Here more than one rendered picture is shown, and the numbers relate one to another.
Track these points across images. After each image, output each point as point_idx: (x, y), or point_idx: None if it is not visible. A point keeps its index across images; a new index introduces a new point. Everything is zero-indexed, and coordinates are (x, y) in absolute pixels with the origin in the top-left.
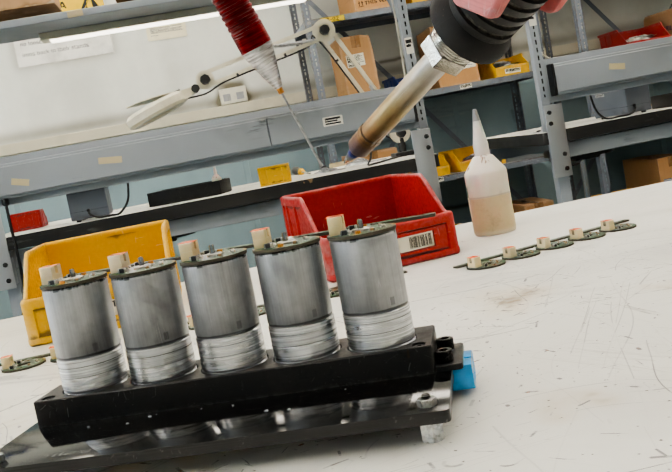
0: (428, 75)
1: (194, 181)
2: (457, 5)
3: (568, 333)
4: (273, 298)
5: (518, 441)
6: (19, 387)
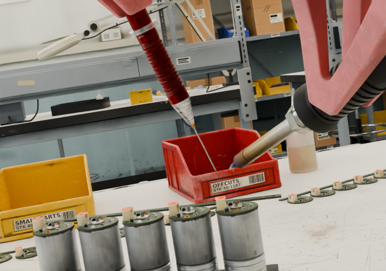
0: (288, 132)
1: (81, 94)
2: (311, 103)
3: (358, 266)
4: (181, 248)
5: None
6: None
